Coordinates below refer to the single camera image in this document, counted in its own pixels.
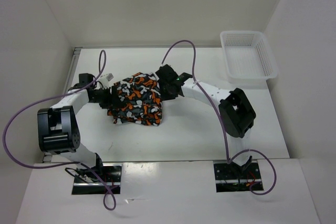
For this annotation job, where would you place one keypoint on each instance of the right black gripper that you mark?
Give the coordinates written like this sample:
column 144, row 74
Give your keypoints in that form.
column 163, row 96

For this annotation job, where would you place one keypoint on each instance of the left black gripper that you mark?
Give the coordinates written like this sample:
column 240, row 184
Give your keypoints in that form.
column 112, row 101

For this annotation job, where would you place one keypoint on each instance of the orange camouflage shorts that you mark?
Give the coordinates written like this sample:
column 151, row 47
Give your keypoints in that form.
column 136, row 99

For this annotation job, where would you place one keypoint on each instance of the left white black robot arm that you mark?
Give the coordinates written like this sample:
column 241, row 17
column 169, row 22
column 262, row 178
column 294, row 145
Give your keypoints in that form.
column 58, row 130

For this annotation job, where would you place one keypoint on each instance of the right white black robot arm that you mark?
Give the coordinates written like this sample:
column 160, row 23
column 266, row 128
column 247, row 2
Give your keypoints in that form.
column 233, row 108

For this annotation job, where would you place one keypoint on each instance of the white plastic basket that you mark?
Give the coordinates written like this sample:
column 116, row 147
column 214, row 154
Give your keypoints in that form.
column 248, row 56

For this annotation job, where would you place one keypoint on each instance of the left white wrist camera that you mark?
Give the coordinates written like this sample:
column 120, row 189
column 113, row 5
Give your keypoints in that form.
column 104, row 80

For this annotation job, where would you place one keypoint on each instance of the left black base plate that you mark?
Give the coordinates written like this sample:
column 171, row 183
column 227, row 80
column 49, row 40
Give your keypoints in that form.
column 86, row 183

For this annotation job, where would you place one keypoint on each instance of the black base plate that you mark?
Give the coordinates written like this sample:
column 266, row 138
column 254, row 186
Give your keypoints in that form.
column 86, row 183
column 229, row 179

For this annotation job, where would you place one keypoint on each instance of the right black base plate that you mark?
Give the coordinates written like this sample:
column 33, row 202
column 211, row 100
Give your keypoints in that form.
column 229, row 179

